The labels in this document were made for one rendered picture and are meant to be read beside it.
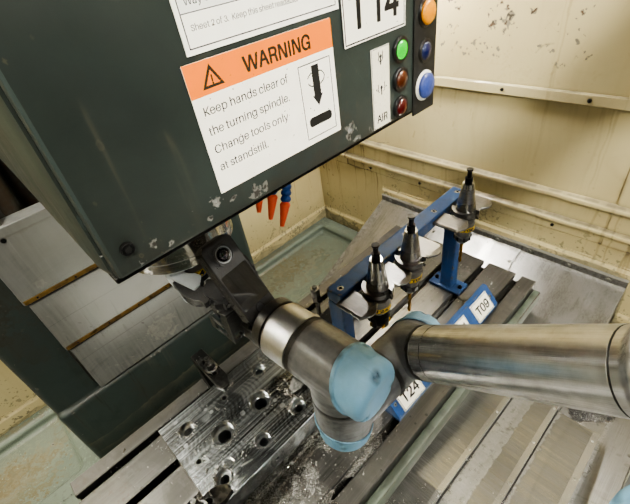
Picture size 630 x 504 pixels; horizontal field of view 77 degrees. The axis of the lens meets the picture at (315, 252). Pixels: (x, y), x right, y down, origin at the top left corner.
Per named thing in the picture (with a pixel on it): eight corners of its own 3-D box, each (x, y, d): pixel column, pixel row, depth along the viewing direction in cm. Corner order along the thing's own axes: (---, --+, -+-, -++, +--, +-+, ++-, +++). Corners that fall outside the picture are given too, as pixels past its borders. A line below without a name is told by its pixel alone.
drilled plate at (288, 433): (328, 414, 89) (326, 402, 86) (222, 523, 75) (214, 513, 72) (265, 358, 103) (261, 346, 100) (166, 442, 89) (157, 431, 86)
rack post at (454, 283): (467, 286, 119) (479, 201, 100) (458, 296, 116) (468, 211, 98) (438, 272, 125) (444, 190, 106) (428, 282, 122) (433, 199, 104)
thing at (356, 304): (382, 308, 76) (382, 305, 75) (364, 324, 73) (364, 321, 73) (355, 291, 80) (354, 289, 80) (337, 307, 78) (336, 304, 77)
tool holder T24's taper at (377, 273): (377, 274, 81) (376, 248, 77) (393, 285, 78) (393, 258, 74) (361, 285, 79) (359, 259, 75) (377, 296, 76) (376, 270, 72)
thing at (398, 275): (416, 276, 81) (416, 273, 81) (401, 291, 79) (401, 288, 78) (388, 263, 85) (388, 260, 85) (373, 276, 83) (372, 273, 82)
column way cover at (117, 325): (240, 293, 130) (187, 145, 98) (98, 393, 107) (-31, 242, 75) (232, 287, 133) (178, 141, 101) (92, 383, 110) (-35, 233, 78)
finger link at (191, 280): (160, 300, 61) (207, 319, 58) (146, 272, 57) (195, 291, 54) (174, 286, 63) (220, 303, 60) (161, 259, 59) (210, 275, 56)
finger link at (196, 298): (168, 296, 56) (218, 315, 52) (164, 288, 55) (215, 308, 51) (190, 274, 59) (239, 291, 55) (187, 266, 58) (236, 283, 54)
